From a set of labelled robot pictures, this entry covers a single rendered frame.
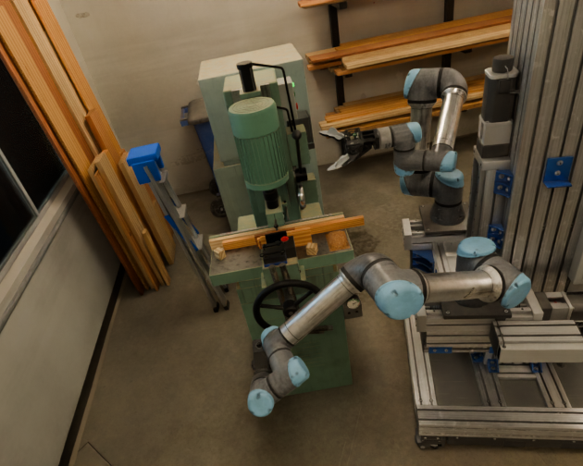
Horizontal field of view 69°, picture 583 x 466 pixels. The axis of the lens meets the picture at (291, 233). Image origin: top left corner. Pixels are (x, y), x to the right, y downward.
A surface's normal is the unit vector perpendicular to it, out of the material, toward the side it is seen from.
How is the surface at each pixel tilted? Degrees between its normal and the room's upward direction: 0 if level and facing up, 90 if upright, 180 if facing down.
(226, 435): 0
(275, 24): 90
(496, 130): 90
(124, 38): 90
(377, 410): 0
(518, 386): 0
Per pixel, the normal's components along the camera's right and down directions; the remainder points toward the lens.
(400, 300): 0.20, 0.50
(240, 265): -0.16, -0.80
